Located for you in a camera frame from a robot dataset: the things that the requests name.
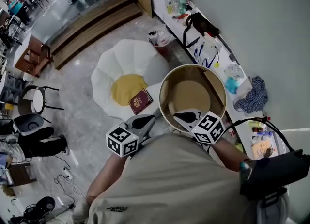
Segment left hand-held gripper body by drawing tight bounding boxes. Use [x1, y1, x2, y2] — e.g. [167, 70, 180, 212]
[106, 122, 149, 158]

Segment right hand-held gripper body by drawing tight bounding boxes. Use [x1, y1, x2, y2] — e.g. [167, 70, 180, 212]
[188, 111, 226, 145]

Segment maroon passport booklet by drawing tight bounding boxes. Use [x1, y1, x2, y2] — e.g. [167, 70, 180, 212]
[128, 88, 154, 115]

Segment fried-egg shaped floor cushion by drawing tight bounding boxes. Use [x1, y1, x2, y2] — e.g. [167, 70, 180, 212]
[90, 39, 171, 122]

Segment person's right forearm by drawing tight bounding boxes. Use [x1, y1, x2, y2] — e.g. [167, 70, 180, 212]
[210, 137, 250, 173]

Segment person's left forearm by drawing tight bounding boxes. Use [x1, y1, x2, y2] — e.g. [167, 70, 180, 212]
[85, 154, 129, 206]

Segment round glass wooden table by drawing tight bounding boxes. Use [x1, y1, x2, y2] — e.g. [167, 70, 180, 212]
[158, 64, 228, 133]

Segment clear plastic bottle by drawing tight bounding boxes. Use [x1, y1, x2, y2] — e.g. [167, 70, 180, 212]
[252, 130, 274, 138]

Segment orange paper packet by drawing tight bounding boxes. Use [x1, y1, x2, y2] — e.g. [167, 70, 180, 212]
[250, 139, 276, 160]

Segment blue checked cloth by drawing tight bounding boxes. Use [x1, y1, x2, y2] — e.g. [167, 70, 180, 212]
[233, 75, 269, 115]

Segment white plastic packet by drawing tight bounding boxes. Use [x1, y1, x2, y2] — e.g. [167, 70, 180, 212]
[223, 63, 245, 80]

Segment white power strip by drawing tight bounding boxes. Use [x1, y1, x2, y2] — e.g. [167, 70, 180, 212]
[62, 166, 73, 179]

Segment red trash bin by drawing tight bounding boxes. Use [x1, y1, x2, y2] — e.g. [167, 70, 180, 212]
[147, 23, 174, 58]

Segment black worn device pack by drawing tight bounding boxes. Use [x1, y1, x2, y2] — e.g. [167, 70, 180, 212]
[239, 148, 310, 209]

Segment black bag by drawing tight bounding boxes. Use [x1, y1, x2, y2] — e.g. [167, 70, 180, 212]
[182, 11, 221, 49]

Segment grey plastic bin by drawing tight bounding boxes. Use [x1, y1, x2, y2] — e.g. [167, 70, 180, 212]
[11, 112, 46, 137]

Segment wooden steps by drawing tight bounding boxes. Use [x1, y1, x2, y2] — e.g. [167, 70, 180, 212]
[49, 0, 143, 71]

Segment small dark wooden table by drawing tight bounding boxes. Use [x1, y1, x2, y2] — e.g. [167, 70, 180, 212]
[6, 161, 37, 187]

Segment black metal chair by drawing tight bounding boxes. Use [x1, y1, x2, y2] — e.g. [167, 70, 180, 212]
[17, 84, 65, 124]

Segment black floor equipment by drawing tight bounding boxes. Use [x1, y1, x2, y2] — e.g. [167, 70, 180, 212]
[22, 195, 57, 224]

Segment brown wooden stool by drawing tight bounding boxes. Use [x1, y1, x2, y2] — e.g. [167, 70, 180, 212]
[13, 34, 54, 78]

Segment blue lanyard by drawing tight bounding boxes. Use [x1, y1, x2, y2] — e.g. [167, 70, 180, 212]
[193, 40, 220, 69]

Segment white floor cable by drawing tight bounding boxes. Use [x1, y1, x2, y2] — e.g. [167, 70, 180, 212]
[53, 174, 87, 210]

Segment thick black cable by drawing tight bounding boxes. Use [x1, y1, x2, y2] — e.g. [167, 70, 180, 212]
[224, 116, 295, 153]

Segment white wall ledge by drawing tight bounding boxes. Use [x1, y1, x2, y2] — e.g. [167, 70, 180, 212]
[153, 0, 293, 162]

